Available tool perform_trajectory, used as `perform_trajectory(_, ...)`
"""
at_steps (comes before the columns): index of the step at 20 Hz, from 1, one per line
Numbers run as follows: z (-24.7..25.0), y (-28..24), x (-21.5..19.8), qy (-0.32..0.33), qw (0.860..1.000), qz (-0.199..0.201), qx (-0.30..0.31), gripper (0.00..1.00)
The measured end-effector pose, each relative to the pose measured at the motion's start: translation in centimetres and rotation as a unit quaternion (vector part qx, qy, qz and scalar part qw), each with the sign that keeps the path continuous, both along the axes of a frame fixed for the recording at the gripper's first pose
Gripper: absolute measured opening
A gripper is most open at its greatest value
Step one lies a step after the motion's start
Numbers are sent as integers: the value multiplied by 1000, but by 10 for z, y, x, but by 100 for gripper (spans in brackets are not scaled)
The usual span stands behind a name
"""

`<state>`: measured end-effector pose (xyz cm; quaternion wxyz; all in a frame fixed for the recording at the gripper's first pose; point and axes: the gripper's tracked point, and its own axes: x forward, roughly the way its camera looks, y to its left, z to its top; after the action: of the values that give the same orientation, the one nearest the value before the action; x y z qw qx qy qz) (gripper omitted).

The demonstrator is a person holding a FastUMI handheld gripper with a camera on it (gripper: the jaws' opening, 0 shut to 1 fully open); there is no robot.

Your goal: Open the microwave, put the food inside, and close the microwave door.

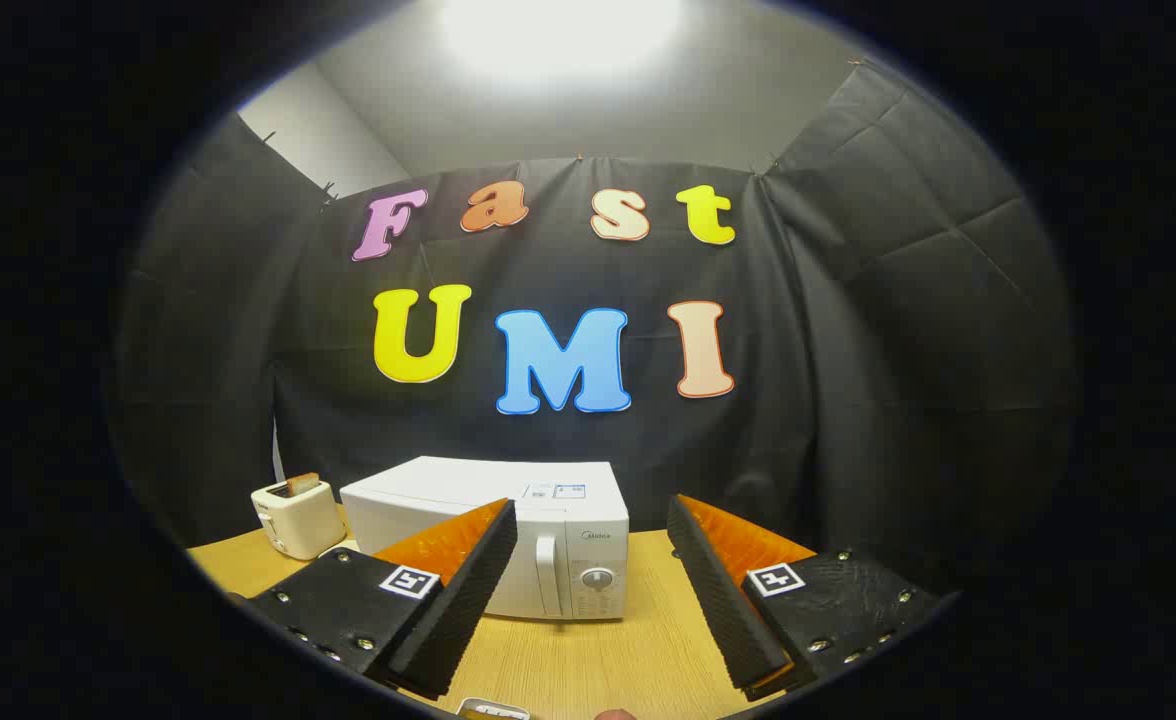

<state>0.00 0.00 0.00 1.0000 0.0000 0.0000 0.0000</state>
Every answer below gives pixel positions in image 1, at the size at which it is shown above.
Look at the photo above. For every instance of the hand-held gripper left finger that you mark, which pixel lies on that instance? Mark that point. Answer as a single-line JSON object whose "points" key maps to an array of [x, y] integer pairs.
{"points": [[468, 590]]}

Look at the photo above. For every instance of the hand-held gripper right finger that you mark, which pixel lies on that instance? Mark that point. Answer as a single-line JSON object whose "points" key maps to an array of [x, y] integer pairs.
{"points": [[718, 590]]}

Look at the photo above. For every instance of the white microwave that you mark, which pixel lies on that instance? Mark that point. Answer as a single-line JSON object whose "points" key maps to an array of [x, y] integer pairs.
{"points": [[468, 490]]}

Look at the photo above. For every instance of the small white tray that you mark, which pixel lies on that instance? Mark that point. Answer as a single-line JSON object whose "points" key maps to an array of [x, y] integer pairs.
{"points": [[493, 710]]}

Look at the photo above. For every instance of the cream toaster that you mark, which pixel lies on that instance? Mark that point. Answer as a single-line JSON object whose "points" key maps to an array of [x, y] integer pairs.
{"points": [[298, 525]]}

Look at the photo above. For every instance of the brown toast slice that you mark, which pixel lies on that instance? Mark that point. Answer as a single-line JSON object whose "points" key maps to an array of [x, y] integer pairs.
{"points": [[302, 484]]}

